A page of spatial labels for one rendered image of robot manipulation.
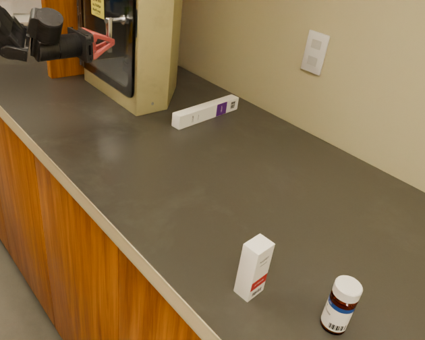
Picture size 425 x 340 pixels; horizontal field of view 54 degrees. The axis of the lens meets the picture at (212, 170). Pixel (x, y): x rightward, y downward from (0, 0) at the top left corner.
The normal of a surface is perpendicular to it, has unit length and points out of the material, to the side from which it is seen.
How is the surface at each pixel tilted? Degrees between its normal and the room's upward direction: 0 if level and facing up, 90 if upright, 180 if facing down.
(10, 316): 0
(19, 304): 0
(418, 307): 0
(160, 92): 90
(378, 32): 90
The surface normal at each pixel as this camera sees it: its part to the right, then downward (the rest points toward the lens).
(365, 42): -0.75, 0.27
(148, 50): 0.66, 0.46
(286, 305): 0.13, -0.83
